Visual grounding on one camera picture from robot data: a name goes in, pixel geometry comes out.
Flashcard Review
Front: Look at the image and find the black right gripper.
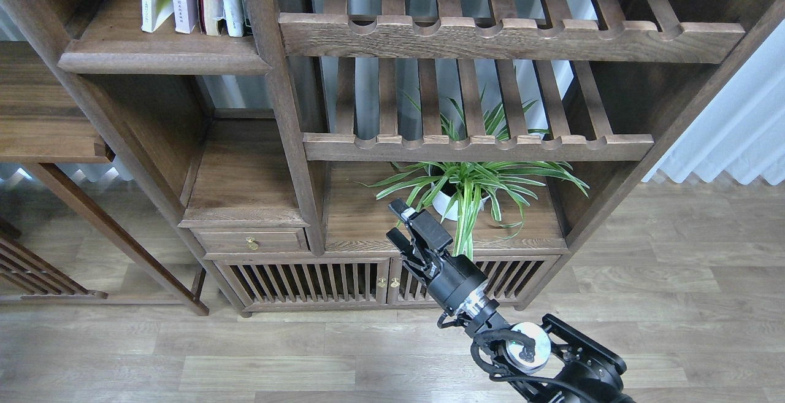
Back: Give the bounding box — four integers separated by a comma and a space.
386, 198, 489, 318

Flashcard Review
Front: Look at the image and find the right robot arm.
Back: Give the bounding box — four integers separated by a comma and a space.
387, 199, 632, 402

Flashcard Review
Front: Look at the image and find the white plant pot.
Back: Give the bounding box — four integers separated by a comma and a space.
432, 184, 490, 221

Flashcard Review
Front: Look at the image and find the green spider plant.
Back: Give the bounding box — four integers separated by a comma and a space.
364, 93, 591, 259

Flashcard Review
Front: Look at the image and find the brass drawer knob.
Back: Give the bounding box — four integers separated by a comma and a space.
246, 236, 259, 250

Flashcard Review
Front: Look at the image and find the dark wooden bookshelf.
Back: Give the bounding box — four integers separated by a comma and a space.
2, 0, 783, 316

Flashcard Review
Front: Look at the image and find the white curtain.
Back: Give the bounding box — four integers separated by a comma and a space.
644, 24, 784, 185

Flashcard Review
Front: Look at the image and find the wooden side table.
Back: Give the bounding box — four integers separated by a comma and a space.
1, 40, 209, 316

